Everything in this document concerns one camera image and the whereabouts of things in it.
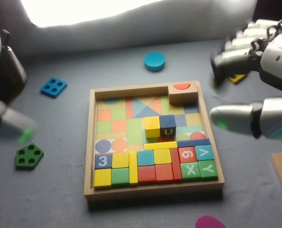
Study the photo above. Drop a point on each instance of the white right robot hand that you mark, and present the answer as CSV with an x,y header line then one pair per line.
x,y
275,61

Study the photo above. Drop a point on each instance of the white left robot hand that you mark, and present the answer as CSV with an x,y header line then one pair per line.
x,y
10,71

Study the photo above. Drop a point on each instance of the dark blue letter cube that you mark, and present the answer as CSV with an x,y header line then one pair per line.
x,y
167,123

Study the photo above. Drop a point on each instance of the yellow wooden cube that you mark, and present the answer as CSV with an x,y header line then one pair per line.
x,y
152,126

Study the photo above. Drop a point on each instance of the yellow piece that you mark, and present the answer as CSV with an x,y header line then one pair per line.
x,y
237,79

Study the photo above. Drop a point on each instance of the blue square holed piece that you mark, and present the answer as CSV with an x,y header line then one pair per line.
x,y
53,91

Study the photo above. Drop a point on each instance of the green pentagon holed piece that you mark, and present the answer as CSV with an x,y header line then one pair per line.
x,y
28,155

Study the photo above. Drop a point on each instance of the wooden block with red semicircle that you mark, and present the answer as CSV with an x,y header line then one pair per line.
x,y
182,96

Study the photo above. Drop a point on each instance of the blue round disc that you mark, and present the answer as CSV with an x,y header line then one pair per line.
x,y
154,60

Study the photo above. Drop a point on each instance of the dark blue long bar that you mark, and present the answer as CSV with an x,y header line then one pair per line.
x,y
193,142

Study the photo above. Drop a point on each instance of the grey table cloth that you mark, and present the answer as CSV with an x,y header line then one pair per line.
x,y
60,202

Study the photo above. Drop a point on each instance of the yellow long flat bar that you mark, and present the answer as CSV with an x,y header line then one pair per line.
x,y
160,145

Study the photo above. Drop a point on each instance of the magenta rounded shape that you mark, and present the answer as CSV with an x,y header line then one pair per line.
x,y
209,222

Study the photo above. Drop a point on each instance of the wooden puzzle tray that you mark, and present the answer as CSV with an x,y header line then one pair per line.
x,y
155,192

